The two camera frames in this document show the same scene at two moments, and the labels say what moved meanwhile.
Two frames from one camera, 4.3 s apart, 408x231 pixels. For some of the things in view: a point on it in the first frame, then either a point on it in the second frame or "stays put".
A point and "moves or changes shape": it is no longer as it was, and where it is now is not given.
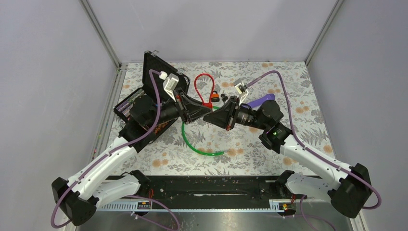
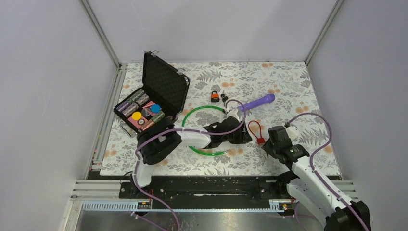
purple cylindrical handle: [258, 103] stays put
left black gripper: [190, 104] → [243, 136]
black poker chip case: [136, 109] stays put
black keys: [224, 98] stays put
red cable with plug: [209, 105] moves or changes shape
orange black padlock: [215, 97] stays put
